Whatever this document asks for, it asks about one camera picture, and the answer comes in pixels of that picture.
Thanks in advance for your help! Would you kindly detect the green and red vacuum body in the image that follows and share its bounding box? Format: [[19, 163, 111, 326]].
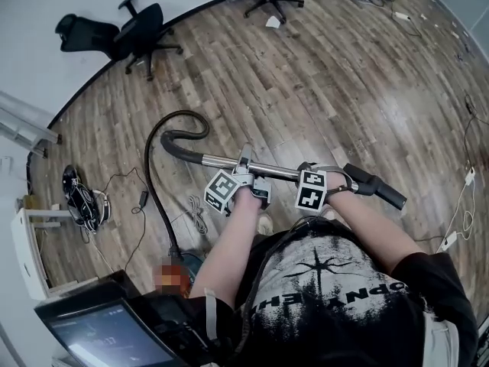
[[152, 251, 206, 298]]

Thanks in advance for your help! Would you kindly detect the white coiled cable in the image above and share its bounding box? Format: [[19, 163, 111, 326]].
[[188, 194, 210, 237]]

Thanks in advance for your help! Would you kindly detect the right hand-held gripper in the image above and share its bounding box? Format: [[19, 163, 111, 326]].
[[295, 161, 347, 211]]

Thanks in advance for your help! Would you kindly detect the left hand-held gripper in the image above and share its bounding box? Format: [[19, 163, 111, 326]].
[[203, 142, 273, 217]]

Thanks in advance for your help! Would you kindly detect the white table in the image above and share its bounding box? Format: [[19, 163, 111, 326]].
[[10, 206, 73, 301]]

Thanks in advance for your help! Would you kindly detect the person's right forearm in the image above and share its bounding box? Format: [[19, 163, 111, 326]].
[[324, 191, 429, 273]]

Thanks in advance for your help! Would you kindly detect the silver vacuum wand tube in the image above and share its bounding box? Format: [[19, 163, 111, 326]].
[[201, 153, 408, 210]]

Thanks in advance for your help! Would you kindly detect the person's left forearm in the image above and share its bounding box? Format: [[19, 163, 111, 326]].
[[189, 184, 268, 301]]

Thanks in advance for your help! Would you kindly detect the person's black printed t-shirt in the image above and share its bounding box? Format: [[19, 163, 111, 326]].
[[167, 218, 481, 367]]

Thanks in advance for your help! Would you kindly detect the black corrugated hose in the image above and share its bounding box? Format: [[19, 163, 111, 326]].
[[144, 109, 211, 261]]

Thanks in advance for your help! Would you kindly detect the black display device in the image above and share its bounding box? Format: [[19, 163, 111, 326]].
[[34, 269, 219, 367]]

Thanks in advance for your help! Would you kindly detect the person's right hand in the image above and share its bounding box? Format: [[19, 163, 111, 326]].
[[326, 174, 355, 196]]

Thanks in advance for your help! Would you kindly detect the black power adapter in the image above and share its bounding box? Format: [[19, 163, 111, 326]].
[[131, 190, 151, 214]]

